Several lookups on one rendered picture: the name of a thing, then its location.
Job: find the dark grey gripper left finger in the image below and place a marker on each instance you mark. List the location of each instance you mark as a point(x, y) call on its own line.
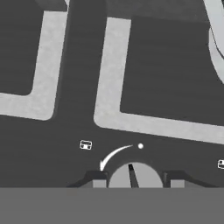
point(97, 178)

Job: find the dark grey stove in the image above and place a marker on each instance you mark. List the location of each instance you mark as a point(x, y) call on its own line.
point(84, 73)

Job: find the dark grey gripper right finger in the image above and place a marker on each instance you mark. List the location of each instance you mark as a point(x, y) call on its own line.
point(176, 178)

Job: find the grey stove knob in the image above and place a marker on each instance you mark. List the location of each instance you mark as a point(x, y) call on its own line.
point(145, 176)

